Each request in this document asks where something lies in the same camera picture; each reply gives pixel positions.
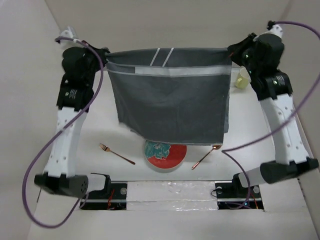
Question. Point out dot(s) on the copper fork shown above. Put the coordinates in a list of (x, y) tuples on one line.
[(108, 150)]

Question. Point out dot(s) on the pale yellow mug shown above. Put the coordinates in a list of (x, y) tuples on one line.
[(243, 79)]

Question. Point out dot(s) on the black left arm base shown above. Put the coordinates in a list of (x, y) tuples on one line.
[(114, 199)]

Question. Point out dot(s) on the red and teal plate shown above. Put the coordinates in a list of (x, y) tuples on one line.
[(164, 157)]

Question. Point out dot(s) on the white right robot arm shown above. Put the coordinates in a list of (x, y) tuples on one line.
[(275, 95)]

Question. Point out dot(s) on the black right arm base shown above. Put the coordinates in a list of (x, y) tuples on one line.
[(230, 197)]

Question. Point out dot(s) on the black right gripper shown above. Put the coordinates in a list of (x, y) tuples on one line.
[(237, 49)]

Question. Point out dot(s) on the grey striped cloth placemat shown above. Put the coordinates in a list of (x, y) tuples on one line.
[(173, 95)]

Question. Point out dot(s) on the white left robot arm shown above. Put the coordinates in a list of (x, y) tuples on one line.
[(76, 92)]

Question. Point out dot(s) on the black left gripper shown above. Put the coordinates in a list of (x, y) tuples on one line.
[(89, 51)]

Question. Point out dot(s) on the copper spoon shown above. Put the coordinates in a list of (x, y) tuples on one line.
[(214, 148)]

